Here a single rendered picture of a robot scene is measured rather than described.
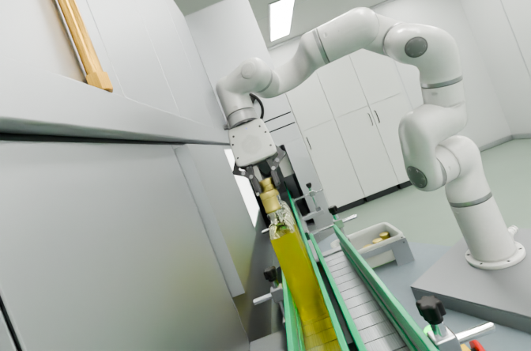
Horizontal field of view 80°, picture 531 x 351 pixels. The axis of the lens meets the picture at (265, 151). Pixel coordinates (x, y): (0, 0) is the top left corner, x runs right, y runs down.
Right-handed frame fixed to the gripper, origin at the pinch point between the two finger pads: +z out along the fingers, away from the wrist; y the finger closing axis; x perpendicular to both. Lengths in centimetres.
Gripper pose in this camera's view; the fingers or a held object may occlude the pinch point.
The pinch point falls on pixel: (266, 183)
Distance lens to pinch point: 74.9
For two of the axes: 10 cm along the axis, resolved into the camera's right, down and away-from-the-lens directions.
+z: 3.5, 9.0, -2.5
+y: 9.3, -3.7, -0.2
